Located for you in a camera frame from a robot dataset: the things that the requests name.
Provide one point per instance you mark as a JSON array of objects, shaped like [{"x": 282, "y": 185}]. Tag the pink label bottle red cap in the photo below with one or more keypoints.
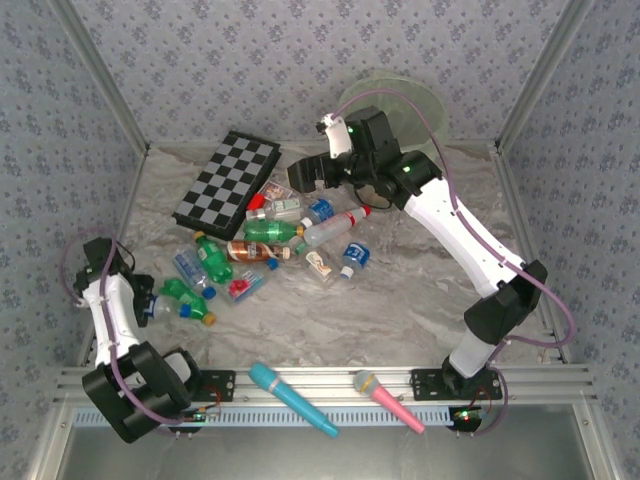
[{"x": 332, "y": 227}]

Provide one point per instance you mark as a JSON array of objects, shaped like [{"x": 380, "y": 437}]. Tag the crushed blue label bottle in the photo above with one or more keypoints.
[{"x": 355, "y": 255}]

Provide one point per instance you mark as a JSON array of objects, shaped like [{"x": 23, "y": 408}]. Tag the white orange packet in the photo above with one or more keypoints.
[{"x": 320, "y": 265}]

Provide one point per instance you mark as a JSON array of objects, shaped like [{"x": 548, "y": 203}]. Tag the pink toy microphone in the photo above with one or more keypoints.
[{"x": 387, "y": 400}]

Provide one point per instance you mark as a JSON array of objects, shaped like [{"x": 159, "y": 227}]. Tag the stubby blue label bottle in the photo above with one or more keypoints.
[{"x": 320, "y": 210}]

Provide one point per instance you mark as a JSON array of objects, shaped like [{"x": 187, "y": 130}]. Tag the green bottle yellow cap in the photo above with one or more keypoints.
[
  {"x": 212, "y": 257},
  {"x": 182, "y": 295}
]

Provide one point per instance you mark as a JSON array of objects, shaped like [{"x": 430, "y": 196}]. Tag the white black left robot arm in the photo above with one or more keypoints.
[{"x": 112, "y": 320}]

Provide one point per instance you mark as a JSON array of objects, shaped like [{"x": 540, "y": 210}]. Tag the green plastic bin liner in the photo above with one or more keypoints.
[{"x": 425, "y": 115}]

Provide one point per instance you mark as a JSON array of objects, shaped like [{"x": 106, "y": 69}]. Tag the black grey chess board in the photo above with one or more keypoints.
[{"x": 225, "y": 185}]

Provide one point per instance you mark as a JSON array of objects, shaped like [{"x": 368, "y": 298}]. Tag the red blue blister pack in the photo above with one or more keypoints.
[{"x": 242, "y": 286}]

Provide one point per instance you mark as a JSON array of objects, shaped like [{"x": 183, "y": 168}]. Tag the clear bottle blue cap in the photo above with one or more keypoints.
[
  {"x": 167, "y": 307},
  {"x": 190, "y": 267}
]

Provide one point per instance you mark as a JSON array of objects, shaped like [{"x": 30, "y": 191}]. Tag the aluminium side rail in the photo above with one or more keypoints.
[
  {"x": 128, "y": 200},
  {"x": 520, "y": 220}
]

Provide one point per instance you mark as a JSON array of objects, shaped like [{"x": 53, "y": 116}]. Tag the translucent green bucket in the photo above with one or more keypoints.
[{"x": 360, "y": 95}]

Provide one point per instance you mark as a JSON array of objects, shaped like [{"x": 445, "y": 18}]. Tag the small card pack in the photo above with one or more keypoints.
[{"x": 276, "y": 191}]

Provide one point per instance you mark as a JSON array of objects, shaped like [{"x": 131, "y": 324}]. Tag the green bottle orange cap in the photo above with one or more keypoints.
[{"x": 270, "y": 231}]

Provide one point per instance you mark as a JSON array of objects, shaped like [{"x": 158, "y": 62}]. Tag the small blue cap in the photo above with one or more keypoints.
[{"x": 273, "y": 263}]

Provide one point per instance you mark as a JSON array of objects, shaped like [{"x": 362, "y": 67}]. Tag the grey metal panel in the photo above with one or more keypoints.
[{"x": 300, "y": 455}]

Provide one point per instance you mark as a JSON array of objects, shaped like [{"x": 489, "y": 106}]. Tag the teal toy microphone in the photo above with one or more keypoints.
[{"x": 280, "y": 392}]

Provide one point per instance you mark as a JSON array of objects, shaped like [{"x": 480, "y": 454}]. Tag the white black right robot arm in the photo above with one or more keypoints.
[{"x": 450, "y": 225}]

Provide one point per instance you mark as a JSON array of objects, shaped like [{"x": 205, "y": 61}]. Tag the aluminium frame post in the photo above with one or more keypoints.
[
  {"x": 104, "y": 75},
  {"x": 541, "y": 75}
]

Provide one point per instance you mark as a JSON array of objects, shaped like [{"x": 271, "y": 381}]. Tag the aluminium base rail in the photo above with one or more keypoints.
[{"x": 325, "y": 382}]

